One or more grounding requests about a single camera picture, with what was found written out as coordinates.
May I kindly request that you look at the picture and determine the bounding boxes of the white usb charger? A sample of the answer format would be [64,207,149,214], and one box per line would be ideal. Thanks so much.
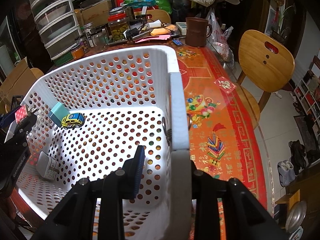
[36,151,59,180]

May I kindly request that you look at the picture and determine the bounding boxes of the empty glass jar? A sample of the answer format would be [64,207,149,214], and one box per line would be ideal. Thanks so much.
[91,31,107,51]

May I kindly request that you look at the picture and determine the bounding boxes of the brown ceramic mug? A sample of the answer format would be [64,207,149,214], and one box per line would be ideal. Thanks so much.
[185,17,213,47]

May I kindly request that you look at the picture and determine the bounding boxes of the red patterned tablecloth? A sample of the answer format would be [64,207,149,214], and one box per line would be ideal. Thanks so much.
[92,38,273,240]

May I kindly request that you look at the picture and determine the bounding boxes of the green woven basket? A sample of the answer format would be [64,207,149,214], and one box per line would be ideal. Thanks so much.
[53,51,73,67]

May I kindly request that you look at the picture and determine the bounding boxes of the red lid pickle jar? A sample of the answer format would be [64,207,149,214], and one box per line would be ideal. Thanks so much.
[108,12,130,42]

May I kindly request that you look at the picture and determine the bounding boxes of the metal binder clip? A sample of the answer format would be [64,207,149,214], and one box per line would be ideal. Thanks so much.
[162,113,192,146]

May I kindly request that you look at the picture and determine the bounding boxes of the tiered food cover rack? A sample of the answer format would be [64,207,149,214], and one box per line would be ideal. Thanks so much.
[29,0,82,60]

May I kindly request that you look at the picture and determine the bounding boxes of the yellow toy car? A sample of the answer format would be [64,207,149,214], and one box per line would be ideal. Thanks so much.
[61,113,85,129]

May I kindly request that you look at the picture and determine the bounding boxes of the wooden chair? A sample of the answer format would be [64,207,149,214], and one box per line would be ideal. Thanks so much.
[236,30,295,128]

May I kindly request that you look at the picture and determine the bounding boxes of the white perforated plastic basket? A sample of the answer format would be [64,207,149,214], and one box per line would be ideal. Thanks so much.
[16,46,191,239]

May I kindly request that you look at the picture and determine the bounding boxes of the grey slippers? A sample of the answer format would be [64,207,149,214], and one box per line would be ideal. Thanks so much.
[277,160,296,187]

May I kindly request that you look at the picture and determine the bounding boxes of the black phone stand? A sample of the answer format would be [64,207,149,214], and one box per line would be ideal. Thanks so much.
[10,95,24,111]

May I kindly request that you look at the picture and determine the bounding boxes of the cardboard box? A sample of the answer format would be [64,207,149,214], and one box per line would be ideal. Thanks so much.
[1,57,37,103]

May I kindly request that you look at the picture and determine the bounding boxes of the teal usb charger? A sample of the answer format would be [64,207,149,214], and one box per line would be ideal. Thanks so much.
[48,102,69,127]

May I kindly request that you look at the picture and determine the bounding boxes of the red polka dot charger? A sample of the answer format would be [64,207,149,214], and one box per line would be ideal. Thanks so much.
[15,105,37,125]

